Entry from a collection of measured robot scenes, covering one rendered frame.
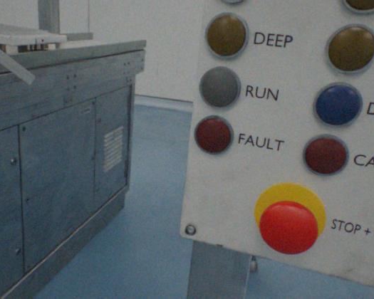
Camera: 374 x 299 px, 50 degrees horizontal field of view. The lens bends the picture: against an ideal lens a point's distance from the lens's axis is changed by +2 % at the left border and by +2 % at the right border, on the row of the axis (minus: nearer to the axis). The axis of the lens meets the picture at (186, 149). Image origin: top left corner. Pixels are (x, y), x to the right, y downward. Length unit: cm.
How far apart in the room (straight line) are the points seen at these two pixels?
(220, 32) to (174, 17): 385
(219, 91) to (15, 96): 90
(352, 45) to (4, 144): 106
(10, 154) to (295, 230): 104
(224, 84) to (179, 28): 384
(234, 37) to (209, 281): 26
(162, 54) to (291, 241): 392
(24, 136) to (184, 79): 303
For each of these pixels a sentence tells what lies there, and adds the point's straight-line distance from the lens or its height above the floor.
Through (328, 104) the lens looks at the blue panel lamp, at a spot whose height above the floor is 98.
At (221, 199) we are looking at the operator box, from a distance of 32.
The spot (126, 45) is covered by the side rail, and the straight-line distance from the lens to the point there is 168.
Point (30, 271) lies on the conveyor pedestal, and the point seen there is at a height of 13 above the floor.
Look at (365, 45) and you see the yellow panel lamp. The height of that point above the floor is 102.
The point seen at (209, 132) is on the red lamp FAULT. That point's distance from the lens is 29.
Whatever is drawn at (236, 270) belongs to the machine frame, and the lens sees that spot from 42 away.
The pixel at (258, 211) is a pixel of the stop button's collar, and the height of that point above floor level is 89.
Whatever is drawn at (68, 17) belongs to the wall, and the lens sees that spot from 445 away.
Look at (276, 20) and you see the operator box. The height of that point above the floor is 103.
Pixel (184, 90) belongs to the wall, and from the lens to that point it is 417.
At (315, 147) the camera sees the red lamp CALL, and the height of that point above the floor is 95.
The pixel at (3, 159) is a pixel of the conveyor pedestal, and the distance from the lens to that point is 123.
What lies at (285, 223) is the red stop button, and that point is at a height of 90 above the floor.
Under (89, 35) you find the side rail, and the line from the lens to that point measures 197.
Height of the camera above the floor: 103
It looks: 20 degrees down
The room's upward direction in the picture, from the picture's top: 6 degrees clockwise
